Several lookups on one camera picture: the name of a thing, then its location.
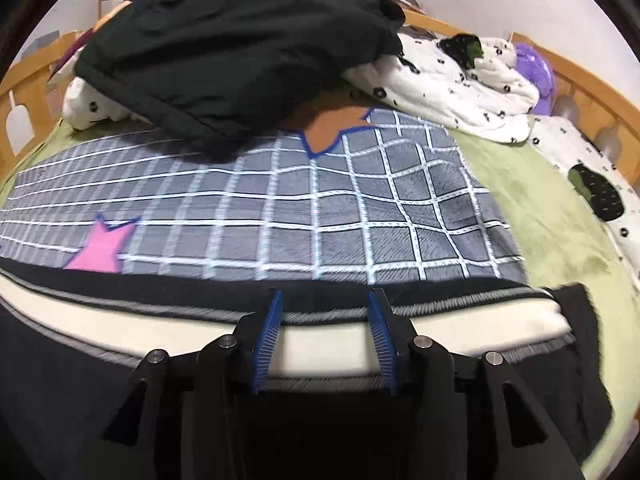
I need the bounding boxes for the grey checked blanket with stars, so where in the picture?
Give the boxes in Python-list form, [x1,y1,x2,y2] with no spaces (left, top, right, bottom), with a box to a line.
[0,107,526,286]

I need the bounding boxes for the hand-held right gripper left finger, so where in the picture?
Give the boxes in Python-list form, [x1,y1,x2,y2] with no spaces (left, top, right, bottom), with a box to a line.
[100,287,284,480]

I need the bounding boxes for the black pants with white waistband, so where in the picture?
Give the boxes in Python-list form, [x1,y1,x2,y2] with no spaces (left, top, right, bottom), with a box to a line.
[0,257,615,480]

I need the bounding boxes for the purple patterned pillow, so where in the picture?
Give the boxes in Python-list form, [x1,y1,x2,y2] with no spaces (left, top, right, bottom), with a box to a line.
[47,25,98,83]

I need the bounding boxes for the green bed sheet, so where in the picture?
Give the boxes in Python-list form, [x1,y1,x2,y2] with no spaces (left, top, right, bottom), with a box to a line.
[0,112,640,480]

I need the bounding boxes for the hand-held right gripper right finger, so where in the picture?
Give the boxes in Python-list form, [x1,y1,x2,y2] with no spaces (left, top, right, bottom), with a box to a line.
[367,287,587,480]

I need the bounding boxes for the wooden bed frame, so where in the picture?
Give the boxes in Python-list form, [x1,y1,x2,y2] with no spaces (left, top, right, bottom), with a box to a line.
[0,0,640,191]

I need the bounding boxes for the white floral quilt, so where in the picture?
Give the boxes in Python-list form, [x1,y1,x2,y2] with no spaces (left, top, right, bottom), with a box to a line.
[62,30,541,146]

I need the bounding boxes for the white floral pillow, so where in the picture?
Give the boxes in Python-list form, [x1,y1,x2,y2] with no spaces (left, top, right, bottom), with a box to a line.
[527,115,640,286]

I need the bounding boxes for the purple plush toy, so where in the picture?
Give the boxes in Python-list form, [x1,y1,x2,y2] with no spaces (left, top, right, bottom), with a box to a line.
[515,42,556,116]

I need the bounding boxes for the black jacket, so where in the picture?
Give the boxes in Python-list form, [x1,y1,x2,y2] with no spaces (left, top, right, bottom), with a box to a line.
[74,0,407,163]

